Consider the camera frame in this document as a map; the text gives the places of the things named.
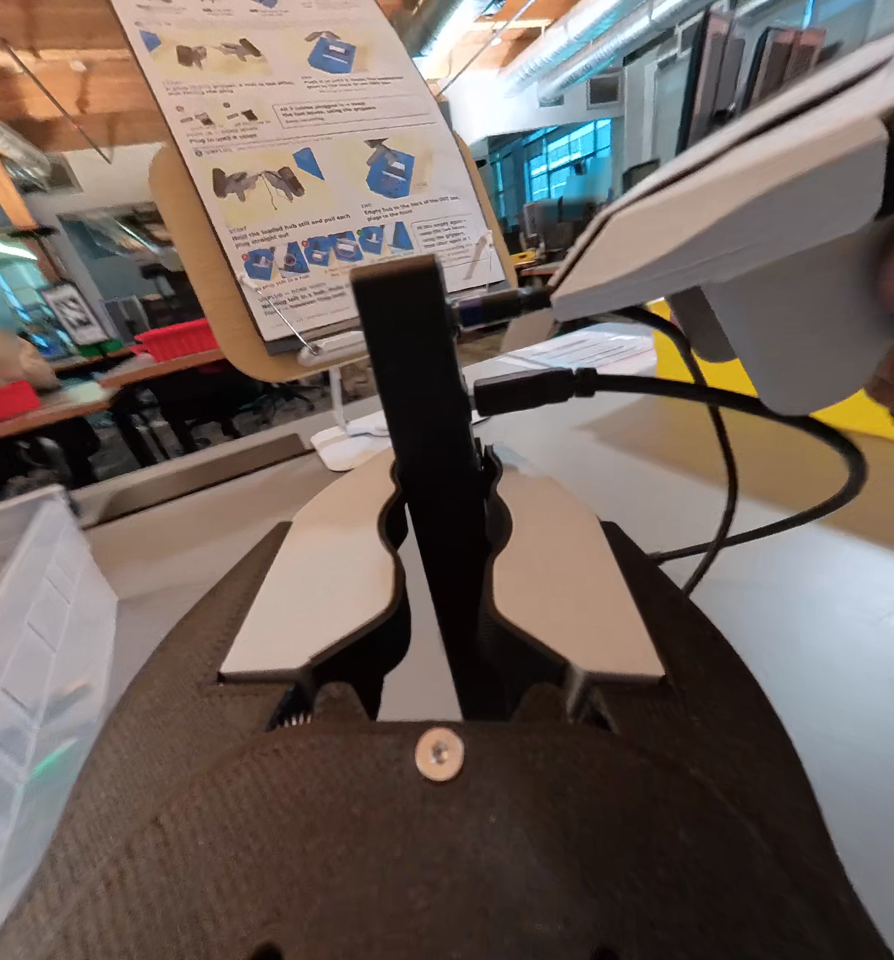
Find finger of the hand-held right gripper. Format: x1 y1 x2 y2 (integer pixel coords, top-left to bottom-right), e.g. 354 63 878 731
600 0 894 219
548 120 894 417

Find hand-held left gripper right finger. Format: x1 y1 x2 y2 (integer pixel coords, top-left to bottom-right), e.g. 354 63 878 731
484 446 667 685

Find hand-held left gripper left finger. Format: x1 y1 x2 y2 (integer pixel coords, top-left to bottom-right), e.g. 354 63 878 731
218 450 411 684

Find yellow plastic bin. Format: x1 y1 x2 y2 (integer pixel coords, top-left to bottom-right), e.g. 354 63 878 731
653 300 894 444

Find thin black cable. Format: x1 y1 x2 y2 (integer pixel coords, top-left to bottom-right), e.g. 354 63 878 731
473 367 867 564

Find black USB hub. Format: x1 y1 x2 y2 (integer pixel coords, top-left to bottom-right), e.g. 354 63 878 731
349 255 504 721

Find black braided cable blue plugs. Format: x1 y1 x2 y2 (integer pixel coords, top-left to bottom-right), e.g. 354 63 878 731
447 288 741 597

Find clear plastic bin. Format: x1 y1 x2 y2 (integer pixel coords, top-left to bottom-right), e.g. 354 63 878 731
0 483 118 954

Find grey desk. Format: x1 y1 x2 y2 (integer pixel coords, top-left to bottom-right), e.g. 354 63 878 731
79 322 894 960

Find black monitor rack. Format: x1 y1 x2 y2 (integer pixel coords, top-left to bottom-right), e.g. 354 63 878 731
675 0 827 151

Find white paper sheet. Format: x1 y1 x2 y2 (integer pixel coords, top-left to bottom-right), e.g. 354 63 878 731
492 326 658 376

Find wooden table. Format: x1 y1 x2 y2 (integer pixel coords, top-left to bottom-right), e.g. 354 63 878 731
102 348 227 391
0 378 122 451

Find red plastic bin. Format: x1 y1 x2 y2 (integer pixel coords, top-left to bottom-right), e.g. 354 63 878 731
132 321 219 363
0 380 43 425

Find instruction sheet on white stand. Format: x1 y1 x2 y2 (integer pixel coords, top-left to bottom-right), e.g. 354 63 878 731
149 131 519 384

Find black white tag sign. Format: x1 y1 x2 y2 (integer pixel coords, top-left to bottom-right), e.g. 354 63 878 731
42 283 107 346

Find printed instruction sheet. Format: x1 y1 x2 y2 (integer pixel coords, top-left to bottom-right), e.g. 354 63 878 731
109 0 508 342

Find metal air duct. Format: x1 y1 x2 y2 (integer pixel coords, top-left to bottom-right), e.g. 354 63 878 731
417 0 688 99

